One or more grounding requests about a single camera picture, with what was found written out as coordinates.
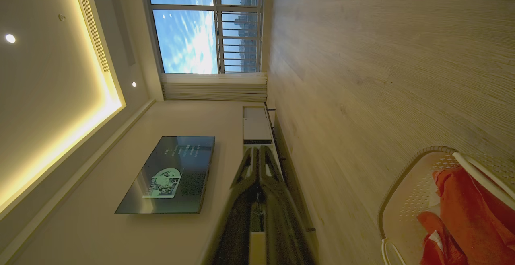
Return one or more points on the wall mounted flat television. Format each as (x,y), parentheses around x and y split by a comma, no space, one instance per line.
(173,176)

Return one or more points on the orange garment with white lining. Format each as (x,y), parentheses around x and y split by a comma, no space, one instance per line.
(478,216)

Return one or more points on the white low media cabinet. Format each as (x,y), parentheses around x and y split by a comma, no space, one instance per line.
(256,123)

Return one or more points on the cream sheer curtain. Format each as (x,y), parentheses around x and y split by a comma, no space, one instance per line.
(213,87)

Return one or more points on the orange garment with cream collar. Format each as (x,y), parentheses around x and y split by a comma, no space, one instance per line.
(436,253)

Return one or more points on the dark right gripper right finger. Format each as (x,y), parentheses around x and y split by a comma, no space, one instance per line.
(281,216)

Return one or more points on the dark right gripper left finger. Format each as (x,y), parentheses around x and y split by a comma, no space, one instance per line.
(237,200)

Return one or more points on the warm cove light strip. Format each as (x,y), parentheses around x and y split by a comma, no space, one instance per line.
(108,96)

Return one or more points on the large glass window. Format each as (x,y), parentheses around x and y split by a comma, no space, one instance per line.
(185,35)

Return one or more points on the cream perforated laundry basket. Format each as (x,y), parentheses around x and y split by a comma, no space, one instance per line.
(410,192)

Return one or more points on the long ceiling air vent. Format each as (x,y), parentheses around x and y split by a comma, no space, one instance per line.
(91,23)

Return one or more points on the balcony metal railing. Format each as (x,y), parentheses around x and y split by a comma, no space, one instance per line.
(239,27)

